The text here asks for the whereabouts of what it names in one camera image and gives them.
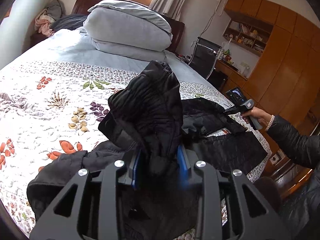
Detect wooden desk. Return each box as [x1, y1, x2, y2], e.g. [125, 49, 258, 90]
[215, 60, 247, 93]

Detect light blue bed sheet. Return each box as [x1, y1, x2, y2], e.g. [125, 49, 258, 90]
[30, 27, 221, 86]

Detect black padded pants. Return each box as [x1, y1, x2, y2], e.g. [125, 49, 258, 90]
[27, 61, 267, 239]

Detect floral quilted bedspread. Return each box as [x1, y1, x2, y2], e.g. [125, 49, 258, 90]
[1, 61, 271, 238]

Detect person's right hand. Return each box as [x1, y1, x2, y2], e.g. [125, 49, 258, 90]
[241, 107, 274, 131]

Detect wooden wardrobe cabinet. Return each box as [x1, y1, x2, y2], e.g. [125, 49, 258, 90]
[224, 0, 319, 127]

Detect black mesh office chair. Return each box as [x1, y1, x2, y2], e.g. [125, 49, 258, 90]
[188, 37, 222, 80]

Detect right forearm black sleeve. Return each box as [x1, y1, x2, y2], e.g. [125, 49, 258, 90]
[267, 115, 319, 169]

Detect pile of clothes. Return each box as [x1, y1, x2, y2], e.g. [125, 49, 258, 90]
[34, 0, 66, 37]

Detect folded grey duvet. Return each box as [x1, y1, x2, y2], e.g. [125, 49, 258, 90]
[83, 0, 173, 52]

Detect wall shelf with items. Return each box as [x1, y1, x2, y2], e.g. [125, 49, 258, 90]
[223, 20, 273, 57]

